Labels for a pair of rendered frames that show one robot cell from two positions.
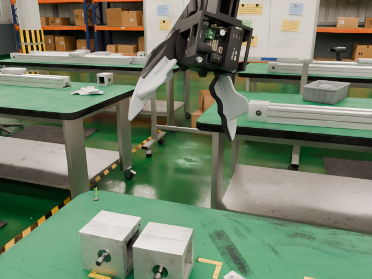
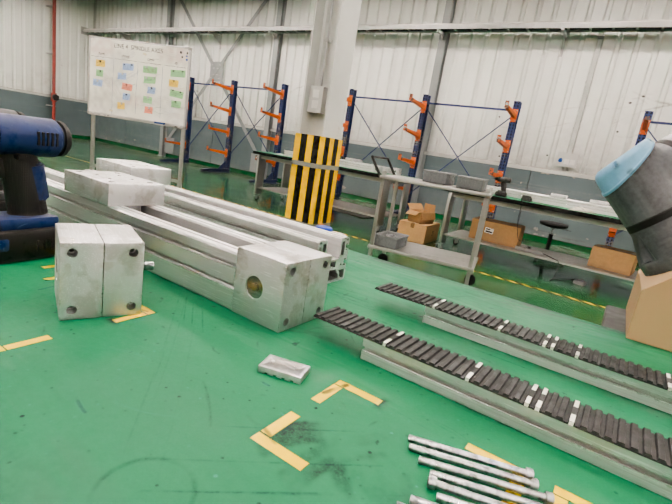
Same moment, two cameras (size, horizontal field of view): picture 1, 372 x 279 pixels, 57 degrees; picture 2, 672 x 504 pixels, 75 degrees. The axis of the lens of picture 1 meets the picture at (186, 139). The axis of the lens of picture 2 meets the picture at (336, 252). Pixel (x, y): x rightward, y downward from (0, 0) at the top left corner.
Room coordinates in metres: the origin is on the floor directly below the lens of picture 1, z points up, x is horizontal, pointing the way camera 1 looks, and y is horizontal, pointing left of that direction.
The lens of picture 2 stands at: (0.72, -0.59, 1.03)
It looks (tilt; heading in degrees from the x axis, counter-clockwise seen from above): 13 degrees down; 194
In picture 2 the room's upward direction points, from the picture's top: 9 degrees clockwise
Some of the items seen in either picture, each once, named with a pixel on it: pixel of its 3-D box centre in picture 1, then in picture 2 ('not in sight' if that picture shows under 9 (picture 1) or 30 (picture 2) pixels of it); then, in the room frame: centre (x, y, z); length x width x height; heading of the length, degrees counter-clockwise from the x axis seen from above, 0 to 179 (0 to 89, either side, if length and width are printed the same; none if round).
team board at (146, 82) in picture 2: not in sight; (137, 119); (-4.44, -4.86, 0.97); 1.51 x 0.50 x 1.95; 92
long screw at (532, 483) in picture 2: not in sight; (471, 465); (0.38, -0.53, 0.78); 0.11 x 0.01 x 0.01; 89
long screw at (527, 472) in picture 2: not in sight; (468, 455); (0.36, -0.53, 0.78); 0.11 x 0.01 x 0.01; 89
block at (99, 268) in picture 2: not in sight; (108, 267); (0.27, -1.00, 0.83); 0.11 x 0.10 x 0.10; 140
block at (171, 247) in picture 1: (163, 260); not in sight; (0.58, 0.05, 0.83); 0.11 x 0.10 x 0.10; 165
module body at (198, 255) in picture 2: not in sight; (113, 219); (0.02, -1.22, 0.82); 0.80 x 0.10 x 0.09; 71
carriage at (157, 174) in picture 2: not in sight; (133, 176); (-0.24, -1.39, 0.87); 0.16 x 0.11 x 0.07; 71
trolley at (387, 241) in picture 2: not in sight; (424, 223); (-3.17, -0.79, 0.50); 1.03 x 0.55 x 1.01; 84
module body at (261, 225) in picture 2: not in sight; (193, 215); (-0.16, -1.16, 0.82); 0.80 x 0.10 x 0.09; 71
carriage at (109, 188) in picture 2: not in sight; (114, 194); (0.02, -1.22, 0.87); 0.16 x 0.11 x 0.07; 71
